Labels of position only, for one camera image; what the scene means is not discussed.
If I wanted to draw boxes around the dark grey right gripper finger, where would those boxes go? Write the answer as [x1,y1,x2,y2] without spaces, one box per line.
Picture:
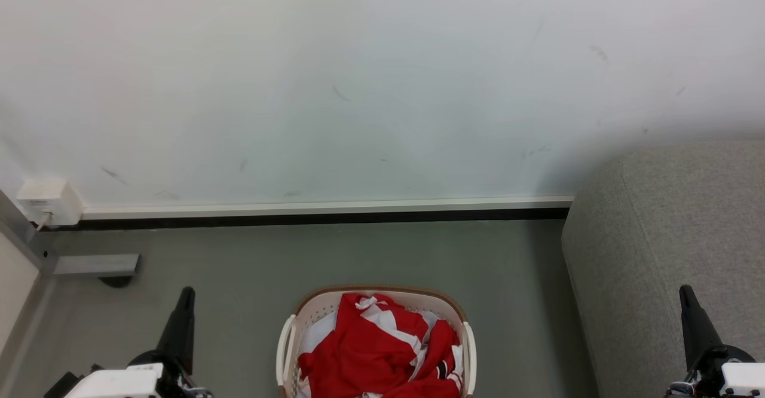
[679,284,724,373]

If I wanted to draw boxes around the grey fabric sofa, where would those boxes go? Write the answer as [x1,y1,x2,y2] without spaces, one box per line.
[561,140,765,398]

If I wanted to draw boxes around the red and white garment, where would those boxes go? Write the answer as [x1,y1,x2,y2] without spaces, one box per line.
[297,292,464,398]

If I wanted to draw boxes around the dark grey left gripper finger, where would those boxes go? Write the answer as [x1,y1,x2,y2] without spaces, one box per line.
[156,286,196,376]

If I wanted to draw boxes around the grey metal bar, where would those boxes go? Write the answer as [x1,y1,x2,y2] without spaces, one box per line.
[53,253,142,277]

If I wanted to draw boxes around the white laundry basket brown rim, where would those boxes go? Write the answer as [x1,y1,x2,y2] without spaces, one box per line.
[276,284,478,398]

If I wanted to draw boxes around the white and black baseboard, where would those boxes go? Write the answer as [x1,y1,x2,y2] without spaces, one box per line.
[79,194,575,230]

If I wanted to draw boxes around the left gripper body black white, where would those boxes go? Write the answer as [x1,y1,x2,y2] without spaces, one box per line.
[44,350,213,398]

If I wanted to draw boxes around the white wall socket box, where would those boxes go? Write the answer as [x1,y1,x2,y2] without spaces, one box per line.
[16,177,84,227]

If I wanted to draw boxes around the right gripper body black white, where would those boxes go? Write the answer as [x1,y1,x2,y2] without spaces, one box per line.
[665,344,765,398]

